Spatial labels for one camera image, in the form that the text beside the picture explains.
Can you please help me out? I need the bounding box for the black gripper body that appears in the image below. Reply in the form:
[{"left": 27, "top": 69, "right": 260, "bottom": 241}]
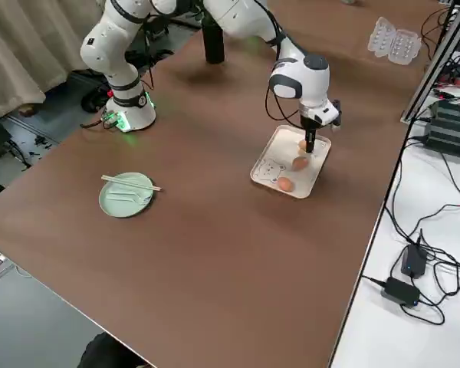
[{"left": 300, "top": 114, "right": 320, "bottom": 133}]

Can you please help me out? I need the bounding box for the cream-white tray with bear print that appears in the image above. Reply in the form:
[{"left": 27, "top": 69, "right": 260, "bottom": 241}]
[{"left": 249, "top": 124, "right": 333, "bottom": 200}]

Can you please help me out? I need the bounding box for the clear plastic egg carton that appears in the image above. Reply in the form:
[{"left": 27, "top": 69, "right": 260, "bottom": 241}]
[{"left": 366, "top": 15, "right": 422, "bottom": 66}]

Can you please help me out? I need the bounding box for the black vase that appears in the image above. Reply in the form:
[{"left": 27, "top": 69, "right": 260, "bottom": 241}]
[{"left": 202, "top": 15, "right": 227, "bottom": 64}]

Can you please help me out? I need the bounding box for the black finned power supply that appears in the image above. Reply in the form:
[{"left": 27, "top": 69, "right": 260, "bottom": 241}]
[{"left": 422, "top": 98, "right": 460, "bottom": 157}]

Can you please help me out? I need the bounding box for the black power adapter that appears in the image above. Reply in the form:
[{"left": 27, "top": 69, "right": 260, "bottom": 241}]
[
  {"left": 379, "top": 276, "right": 422, "bottom": 308},
  {"left": 399, "top": 244, "right": 429, "bottom": 280}
]

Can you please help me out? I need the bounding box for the pale green spoon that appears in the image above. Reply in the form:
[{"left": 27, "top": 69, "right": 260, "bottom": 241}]
[{"left": 110, "top": 190, "right": 153, "bottom": 202}]

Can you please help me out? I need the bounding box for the pale chopstick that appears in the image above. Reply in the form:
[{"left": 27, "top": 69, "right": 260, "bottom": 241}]
[
  {"left": 100, "top": 174, "right": 164, "bottom": 191},
  {"left": 102, "top": 176, "right": 166, "bottom": 193}
]

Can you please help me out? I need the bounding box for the pale green fork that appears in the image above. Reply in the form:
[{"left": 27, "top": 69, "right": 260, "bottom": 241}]
[{"left": 107, "top": 194, "right": 140, "bottom": 205}]

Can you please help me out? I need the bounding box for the pale green plate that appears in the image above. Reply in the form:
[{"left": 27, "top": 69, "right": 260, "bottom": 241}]
[{"left": 98, "top": 172, "right": 156, "bottom": 220}]

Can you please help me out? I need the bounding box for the white desk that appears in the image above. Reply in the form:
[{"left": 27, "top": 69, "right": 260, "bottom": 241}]
[{"left": 328, "top": 0, "right": 460, "bottom": 368}]

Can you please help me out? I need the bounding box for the black chair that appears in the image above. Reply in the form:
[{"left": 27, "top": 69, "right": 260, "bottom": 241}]
[{"left": 79, "top": 332, "right": 155, "bottom": 368}]

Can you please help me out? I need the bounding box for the beige curtain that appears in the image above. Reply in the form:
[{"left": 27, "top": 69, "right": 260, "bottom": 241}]
[{"left": 0, "top": 0, "right": 105, "bottom": 124}]

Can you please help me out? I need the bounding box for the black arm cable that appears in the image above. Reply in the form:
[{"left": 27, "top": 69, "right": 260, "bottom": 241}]
[{"left": 252, "top": 0, "right": 306, "bottom": 128}]

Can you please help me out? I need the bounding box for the aluminium frame post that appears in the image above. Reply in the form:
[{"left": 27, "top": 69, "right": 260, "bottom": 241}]
[{"left": 400, "top": 0, "right": 460, "bottom": 124}]

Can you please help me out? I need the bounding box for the black cable hub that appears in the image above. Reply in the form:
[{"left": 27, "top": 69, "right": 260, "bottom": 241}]
[{"left": 431, "top": 49, "right": 460, "bottom": 100}]

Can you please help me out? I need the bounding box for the black base cable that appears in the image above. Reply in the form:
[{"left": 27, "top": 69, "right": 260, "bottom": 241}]
[{"left": 79, "top": 117, "right": 112, "bottom": 130}]

